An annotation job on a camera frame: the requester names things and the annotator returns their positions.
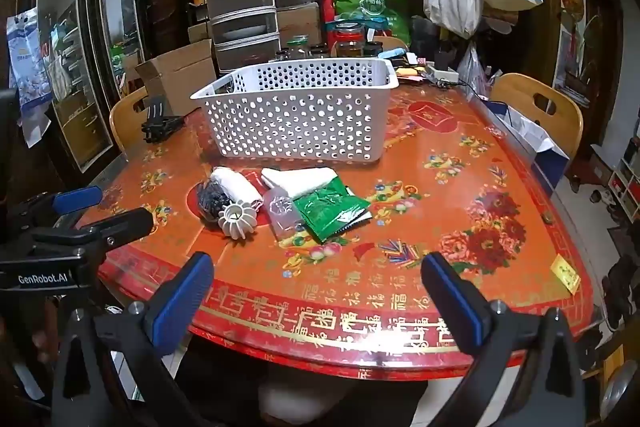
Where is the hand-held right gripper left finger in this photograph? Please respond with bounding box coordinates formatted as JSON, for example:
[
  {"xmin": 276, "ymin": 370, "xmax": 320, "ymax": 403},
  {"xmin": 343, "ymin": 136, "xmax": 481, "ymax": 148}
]
[{"xmin": 50, "ymin": 251, "xmax": 216, "ymax": 427}]

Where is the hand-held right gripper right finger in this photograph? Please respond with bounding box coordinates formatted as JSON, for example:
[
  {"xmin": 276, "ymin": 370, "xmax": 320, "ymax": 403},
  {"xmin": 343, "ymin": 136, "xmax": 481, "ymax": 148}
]
[{"xmin": 420, "ymin": 251, "xmax": 586, "ymax": 427}]

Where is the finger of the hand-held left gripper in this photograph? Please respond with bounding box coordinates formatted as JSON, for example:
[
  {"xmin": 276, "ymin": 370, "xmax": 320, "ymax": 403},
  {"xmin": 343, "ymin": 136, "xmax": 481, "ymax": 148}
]
[
  {"xmin": 30, "ymin": 207, "xmax": 154, "ymax": 260},
  {"xmin": 7, "ymin": 186, "xmax": 103, "ymax": 233}
]

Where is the white snack roll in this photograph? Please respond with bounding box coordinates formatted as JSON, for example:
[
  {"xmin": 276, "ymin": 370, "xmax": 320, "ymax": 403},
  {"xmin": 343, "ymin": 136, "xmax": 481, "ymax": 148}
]
[{"xmin": 209, "ymin": 167, "xmax": 263, "ymax": 212}]

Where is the clear plastic bag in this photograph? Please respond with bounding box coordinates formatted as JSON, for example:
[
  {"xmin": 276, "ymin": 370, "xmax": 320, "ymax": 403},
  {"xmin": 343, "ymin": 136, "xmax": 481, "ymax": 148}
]
[
  {"xmin": 457, "ymin": 44, "xmax": 493, "ymax": 98},
  {"xmin": 262, "ymin": 188, "xmax": 311, "ymax": 239}
]

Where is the green foil packet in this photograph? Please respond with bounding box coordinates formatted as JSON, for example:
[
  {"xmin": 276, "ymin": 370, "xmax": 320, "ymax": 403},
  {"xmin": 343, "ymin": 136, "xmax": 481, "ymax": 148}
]
[{"xmin": 292, "ymin": 177, "xmax": 372, "ymax": 244}]

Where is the white perforated plastic basket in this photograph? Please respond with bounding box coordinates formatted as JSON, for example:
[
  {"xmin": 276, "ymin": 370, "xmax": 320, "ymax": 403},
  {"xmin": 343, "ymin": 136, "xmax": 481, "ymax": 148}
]
[{"xmin": 190, "ymin": 58, "xmax": 400, "ymax": 162}]

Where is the black mesh pouch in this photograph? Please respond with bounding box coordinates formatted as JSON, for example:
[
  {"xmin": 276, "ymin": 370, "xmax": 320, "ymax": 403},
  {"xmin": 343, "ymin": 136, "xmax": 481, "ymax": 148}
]
[{"xmin": 195, "ymin": 181, "xmax": 233, "ymax": 222}]

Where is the white ribbed round object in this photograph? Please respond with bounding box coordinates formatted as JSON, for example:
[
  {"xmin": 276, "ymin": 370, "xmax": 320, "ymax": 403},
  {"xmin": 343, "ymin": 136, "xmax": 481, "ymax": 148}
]
[{"xmin": 218, "ymin": 202, "xmax": 258, "ymax": 240}]

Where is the red floral tablecloth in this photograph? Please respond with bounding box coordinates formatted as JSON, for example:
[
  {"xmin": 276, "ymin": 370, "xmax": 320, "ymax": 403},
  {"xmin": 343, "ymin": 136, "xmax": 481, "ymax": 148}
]
[{"xmin": 75, "ymin": 82, "xmax": 598, "ymax": 380}]

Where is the blue snack bag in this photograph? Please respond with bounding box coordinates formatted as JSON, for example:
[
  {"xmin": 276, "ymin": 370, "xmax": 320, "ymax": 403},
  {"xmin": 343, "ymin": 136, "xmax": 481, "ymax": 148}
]
[{"xmin": 6, "ymin": 7, "xmax": 53, "ymax": 148}]

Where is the mirrored cabinet door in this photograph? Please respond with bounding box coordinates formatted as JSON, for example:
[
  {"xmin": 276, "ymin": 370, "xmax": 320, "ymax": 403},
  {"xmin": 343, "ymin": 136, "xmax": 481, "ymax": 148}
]
[{"xmin": 35, "ymin": 0, "xmax": 146, "ymax": 172}]

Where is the cardboard box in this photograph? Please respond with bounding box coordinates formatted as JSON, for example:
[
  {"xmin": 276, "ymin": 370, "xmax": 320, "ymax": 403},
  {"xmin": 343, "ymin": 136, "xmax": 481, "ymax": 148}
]
[{"xmin": 135, "ymin": 39, "xmax": 218, "ymax": 118}]

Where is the white folded cloth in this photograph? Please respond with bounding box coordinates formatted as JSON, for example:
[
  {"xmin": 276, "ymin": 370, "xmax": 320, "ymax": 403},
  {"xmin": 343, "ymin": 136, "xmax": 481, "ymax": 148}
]
[{"xmin": 261, "ymin": 166, "xmax": 341, "ymax": 200}]

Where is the white paper bag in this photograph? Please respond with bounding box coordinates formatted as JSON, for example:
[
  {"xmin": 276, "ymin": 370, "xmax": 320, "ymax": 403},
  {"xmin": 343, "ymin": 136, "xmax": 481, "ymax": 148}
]
[{"xmin": 487, "ymin": 99, "xmax": 571, "ymax": 188}]

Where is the display shelf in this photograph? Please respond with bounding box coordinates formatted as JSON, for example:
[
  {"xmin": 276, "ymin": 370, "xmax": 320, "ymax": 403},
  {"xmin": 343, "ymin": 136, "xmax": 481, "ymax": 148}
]
[{"xmin": 607, "ymin": 147, "xmax": 640, "ymax": 223}]

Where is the hanging clear plastic bag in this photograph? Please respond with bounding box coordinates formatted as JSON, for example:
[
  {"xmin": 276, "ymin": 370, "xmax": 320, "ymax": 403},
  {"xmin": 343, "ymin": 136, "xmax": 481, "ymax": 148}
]
[{"xmin": 457, "ymin": 44, "xmax": 493, "ymax": 98}]

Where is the glass jar green lid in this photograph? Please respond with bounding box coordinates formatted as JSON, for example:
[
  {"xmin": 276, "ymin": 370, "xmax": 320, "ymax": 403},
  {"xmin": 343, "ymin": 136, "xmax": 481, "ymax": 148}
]
[{"xmin": 287, "ymin": 36, "xmax": 311, "ymax": 60}]

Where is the stacked plastic food cover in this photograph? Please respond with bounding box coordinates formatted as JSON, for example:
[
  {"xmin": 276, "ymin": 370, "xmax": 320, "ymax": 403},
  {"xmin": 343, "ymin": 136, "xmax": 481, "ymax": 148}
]
[{"xmin": 200, "ymin": 0, "xmax": 281, "ymax": 72}]

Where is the glass jar red lid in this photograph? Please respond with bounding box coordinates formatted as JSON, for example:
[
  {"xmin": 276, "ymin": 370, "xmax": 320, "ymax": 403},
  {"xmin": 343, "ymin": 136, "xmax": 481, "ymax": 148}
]
[{"xmin": 334, "ymin": 23, "xmax": 366, "ymax": 58}]

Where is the green tote bag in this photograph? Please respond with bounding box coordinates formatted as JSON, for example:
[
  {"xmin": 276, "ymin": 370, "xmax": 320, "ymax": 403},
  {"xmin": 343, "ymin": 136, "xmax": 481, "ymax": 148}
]
[{"xmin": 332, "ymin": 0, "xmax": 412, "ymax": 48}]

